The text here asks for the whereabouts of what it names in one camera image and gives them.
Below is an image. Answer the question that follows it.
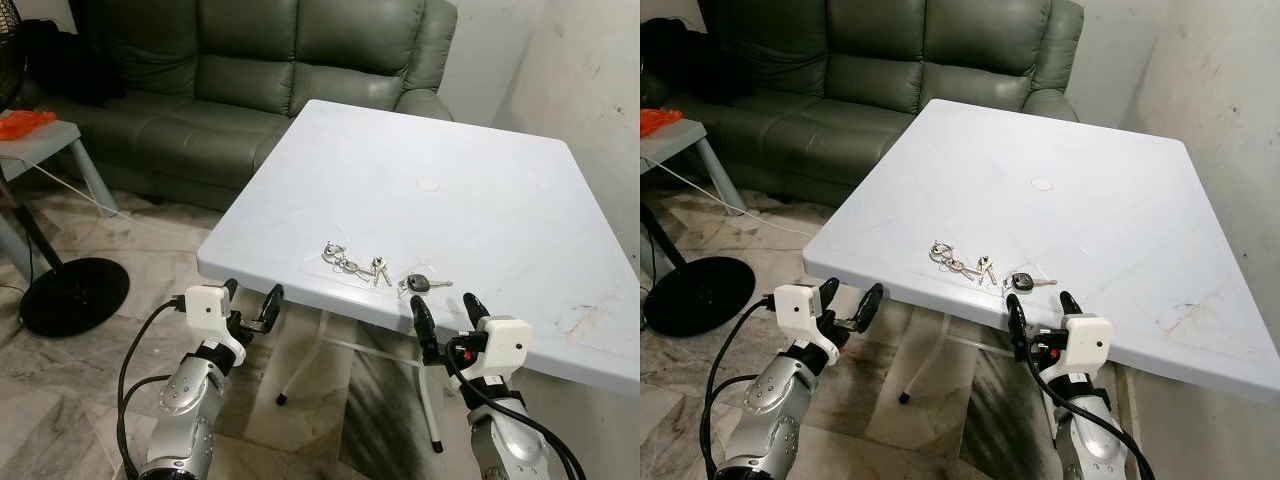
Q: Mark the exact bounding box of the silver key bunch with ring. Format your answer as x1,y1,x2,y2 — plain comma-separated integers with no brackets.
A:
929,240,999,286
320,240,394,288

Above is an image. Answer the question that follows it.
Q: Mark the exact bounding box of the black standing floor fan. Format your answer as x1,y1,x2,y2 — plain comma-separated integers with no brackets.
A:
0,20,131,338
640,200,757,338

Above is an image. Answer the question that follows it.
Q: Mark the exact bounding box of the black bag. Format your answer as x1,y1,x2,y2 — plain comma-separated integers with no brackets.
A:
640,18,757,107
18,18,127,107

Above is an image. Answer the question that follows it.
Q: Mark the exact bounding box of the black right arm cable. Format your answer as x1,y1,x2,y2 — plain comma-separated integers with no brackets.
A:
1024,342,1157,480
444,340,587,480

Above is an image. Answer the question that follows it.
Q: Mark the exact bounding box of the green leather sofa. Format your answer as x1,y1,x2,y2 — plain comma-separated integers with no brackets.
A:
690,0,1086,207
40,0,459,212

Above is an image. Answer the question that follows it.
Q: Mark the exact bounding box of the orange plastic bag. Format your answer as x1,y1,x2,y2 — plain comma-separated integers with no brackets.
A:
0,110,58,143
640,108,684,137

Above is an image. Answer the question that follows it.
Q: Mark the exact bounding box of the thin white floor cable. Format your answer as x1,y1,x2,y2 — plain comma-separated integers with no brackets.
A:
20,155,201,241
655,160,816,239

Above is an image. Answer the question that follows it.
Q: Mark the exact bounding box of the black headed car key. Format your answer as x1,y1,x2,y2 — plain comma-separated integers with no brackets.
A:
1008,272,1059,297
398,272,455,298

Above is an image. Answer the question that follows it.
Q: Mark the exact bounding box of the small grey side table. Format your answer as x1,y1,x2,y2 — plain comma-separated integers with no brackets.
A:
640,122,747,217
0,120,119,283

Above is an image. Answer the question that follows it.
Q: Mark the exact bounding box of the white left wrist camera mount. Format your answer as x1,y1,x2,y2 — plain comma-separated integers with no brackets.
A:
774,285,840,369
183,285,249,367

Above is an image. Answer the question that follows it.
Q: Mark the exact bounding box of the white plastic folding table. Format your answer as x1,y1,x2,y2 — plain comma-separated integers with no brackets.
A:
803,97,1280,406
197,98,641,456

